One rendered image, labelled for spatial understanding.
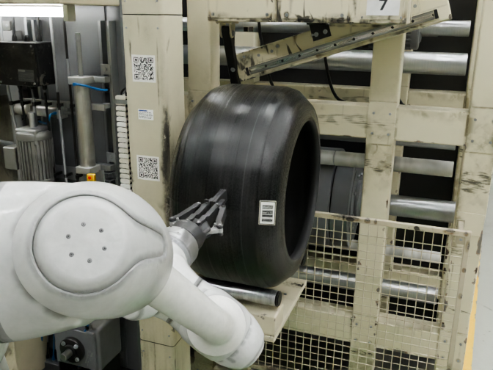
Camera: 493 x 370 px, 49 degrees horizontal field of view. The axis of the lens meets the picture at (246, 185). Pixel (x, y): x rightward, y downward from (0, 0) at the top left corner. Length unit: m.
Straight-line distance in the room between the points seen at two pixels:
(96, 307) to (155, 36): 1.21
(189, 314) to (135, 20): 1.00
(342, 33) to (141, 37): 0.63
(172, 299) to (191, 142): 0.71
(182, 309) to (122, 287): 0.36
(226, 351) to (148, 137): 0.82
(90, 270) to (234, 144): 0.98
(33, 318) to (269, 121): 1.00
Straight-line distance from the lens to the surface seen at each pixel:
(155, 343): 1.89
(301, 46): 1.81
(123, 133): 1.66
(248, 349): 0.99
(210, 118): 1.40
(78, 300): 0.39
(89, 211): 0.39
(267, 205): 1.30
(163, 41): 1.55
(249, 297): 1.55
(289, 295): 1.77
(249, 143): 1.32
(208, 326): 0.82
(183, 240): 1.06
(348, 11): 1.64
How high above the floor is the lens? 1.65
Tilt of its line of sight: 17 degrees down
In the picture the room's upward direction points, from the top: 1 degrees clockwise
